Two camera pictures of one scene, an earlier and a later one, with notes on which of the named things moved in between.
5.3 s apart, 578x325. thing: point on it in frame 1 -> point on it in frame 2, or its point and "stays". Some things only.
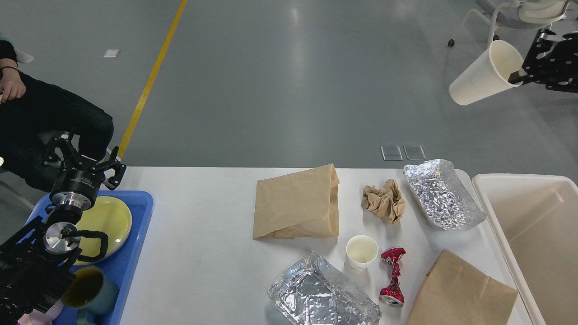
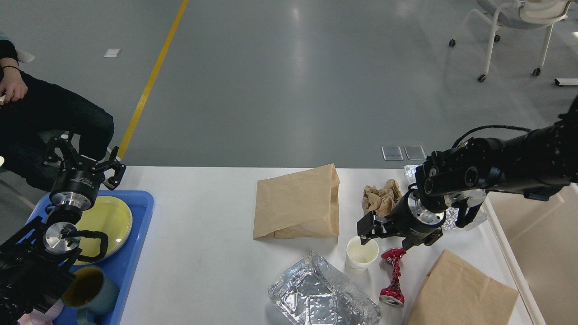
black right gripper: x=564 y=60 -> x=409 y=218
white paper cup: x=361 y=249 stays
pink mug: x=35 y=317 stays
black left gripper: x=78 y=189 stays
